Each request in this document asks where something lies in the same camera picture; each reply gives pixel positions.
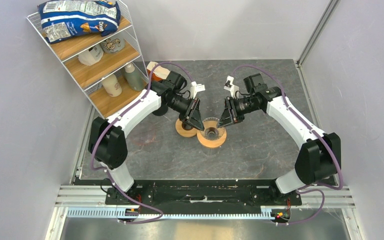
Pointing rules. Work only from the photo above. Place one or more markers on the white wire wooden shelf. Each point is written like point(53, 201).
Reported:
point(96, 42)

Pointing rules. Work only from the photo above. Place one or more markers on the red black dripper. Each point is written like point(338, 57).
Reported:
point(160, 111)

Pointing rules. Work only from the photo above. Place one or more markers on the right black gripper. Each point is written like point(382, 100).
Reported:
point(230, 114)

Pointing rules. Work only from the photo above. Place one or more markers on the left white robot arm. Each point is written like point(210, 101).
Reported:
point(107, 140)

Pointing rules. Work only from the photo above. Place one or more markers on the orange white filter box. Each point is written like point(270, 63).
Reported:
point(159, 73)

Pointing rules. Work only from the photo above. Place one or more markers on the wooden ring stand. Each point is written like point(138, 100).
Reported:
point(185, 130)
point(211, 144)

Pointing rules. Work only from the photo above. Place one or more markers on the blue Doritos chip bag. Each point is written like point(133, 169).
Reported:
point(65, 19)

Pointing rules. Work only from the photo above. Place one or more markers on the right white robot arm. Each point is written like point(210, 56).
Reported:
point(319, 154)

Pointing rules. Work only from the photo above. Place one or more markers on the white plastic jug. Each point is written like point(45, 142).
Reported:
point(91, 56)

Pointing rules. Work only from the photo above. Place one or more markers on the cream white bottle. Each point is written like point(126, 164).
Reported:
point(112, 86)

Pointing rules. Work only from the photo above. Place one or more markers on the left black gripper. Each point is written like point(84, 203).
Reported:
point(192, 115)

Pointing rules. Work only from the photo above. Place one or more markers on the grey green bottle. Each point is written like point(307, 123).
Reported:
point(133, 77)

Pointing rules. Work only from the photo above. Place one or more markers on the clear glass dripper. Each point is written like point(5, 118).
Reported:
point(212, 131)

